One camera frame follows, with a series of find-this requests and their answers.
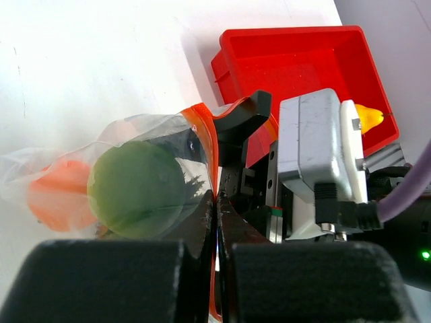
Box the red plastic tray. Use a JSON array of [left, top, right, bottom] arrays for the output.
[[211, 26, 399, 156]]

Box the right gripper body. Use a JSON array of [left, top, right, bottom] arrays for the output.
[[220, 141, 286, 243]]

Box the yellow toy lemon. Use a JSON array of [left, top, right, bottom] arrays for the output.
[[355, 104, 385, 135]]

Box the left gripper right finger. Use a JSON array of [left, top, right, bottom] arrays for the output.
[[217, 192, 418, 322]]

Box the aluminium mounting rail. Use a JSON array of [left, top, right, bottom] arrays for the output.
[[365, 143, 406, 172]]

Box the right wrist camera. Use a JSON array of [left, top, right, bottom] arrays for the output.
[[277, 88, 383, 240]]

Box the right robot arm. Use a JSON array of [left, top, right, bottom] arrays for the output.
[[152, 88, 430, 290]]

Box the green toy lime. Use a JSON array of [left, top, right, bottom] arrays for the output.
[[87, 141, 185, 238]]

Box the toy pineapple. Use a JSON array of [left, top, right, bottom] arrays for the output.
[[95, 176, 205, 239]]

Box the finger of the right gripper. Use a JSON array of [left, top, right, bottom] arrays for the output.
[[213, 90, 272, 143], [141, 129, 207, 165]]

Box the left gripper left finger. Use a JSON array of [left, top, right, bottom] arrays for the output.
[[1, 190, 213, 322]]

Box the clear zip top bag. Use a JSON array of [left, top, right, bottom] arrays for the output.
[[0, 97, 280, 323]]

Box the toy orange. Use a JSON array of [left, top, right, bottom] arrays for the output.
[[26, 159, 97, 232]]

